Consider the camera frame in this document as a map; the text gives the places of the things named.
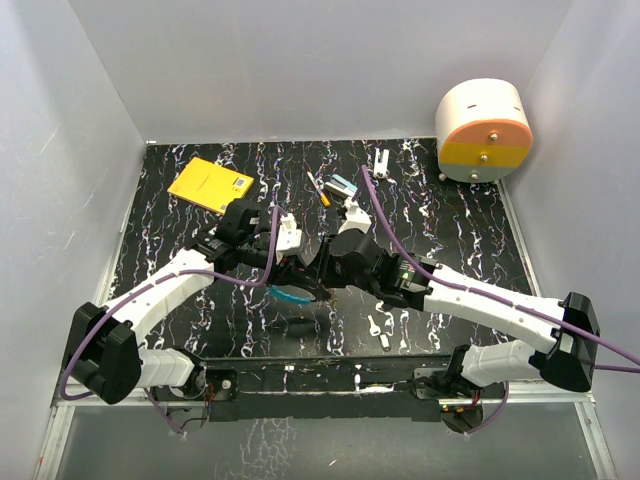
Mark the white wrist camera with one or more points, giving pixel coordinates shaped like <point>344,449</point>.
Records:
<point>289,236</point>
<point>353,217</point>

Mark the teal white stapler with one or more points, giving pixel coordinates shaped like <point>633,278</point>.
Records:
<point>338,185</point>

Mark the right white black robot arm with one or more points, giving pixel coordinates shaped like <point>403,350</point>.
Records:
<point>551,339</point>

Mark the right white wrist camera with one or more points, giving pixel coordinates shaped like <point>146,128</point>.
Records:
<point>353,217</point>

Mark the white orange pen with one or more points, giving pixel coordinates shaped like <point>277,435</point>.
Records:
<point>322,196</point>

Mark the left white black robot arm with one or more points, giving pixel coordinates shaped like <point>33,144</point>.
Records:
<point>104,351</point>

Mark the blue organizer handle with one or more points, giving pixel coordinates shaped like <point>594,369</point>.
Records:
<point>288,297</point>

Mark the yellow notepad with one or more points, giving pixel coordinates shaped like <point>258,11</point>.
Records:
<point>209,185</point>

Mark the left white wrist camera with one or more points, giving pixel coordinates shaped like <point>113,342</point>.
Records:
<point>289,236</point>

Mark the white orange yellow drum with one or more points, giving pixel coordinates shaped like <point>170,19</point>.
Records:
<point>482,132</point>

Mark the white plastic clip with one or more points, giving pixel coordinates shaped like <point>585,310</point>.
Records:
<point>380,167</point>

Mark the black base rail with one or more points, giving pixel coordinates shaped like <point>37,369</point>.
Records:
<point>418,387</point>

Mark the metal key organizer with rings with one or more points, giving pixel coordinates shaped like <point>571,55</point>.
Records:
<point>308,289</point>

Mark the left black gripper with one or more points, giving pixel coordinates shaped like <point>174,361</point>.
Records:
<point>288,270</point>

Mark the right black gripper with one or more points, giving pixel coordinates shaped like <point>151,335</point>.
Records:
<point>322,272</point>

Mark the white tagged key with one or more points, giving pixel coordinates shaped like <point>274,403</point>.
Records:
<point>376,332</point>

